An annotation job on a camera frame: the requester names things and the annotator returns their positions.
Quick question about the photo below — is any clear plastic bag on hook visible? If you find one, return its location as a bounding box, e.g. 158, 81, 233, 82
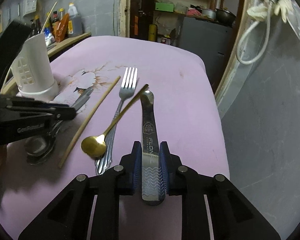
287, 0, 300, 40

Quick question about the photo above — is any orange snack bag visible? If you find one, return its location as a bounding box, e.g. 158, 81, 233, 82
55, 13, 69, 43

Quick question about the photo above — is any large oil jug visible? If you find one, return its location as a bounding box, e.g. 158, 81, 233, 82
68, 3, 83, 37

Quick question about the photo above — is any gold long-handled spoon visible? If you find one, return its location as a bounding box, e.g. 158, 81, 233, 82
81, 84, 149, 158

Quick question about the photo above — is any white plastic utensil holder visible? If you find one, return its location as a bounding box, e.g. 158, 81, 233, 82
11, 33, 59, 102

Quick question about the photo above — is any white hose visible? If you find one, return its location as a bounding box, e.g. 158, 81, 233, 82
236, 0, 281, 65

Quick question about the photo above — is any green box on shelf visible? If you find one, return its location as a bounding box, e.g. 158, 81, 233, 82
155, 2, 174, 12

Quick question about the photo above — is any yellow gas cylinder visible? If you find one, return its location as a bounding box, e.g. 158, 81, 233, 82
148, 24, 157, 42

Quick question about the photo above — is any chopstick in holder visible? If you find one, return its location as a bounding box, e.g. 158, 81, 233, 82
40, 1, 58, 33

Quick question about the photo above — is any wide steel spoon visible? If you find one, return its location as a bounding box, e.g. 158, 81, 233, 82
140, 90, 165, 206

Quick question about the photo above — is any slim steel spoon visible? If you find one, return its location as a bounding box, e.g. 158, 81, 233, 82
24, 87, 94, 165

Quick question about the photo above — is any white rubber glove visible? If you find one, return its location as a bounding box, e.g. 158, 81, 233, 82
247, 0, 293, 23

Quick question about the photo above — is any soy sauce bottle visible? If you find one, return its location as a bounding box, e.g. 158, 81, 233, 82
34, 15, 42, 34

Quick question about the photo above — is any black wok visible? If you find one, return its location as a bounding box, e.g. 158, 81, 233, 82
215, 8, 236, 27

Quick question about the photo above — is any grey cabinet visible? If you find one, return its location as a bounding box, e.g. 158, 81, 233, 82
179, 17, 232, 91

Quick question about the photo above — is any wooden chopstick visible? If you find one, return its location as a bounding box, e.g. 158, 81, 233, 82
58, 75, 121, 168

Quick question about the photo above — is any steel pot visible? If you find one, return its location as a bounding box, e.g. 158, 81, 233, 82
202, 9, 216, 20

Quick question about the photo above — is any silver fork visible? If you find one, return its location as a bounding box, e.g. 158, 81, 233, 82
95, 67, 138, 175

